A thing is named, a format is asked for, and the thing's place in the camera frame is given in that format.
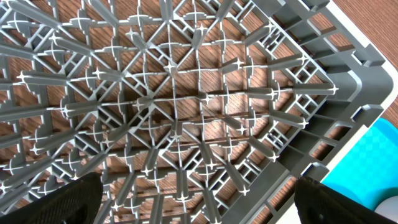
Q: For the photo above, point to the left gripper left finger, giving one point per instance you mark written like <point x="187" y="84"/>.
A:
<point x="76" y="202"/>

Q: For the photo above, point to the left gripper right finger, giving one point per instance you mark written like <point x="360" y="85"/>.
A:
<point x="319" y="204"/>

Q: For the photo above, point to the large pink dinner plate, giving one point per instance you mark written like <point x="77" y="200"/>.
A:
<point x="389" y="208"/>

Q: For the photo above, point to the grey plastic dishwasher rack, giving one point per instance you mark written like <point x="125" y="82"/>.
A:
<point x="196" y="111"/>

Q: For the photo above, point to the teal plastic serving tray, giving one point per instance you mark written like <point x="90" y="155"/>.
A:
<point x="368" y="173"/>

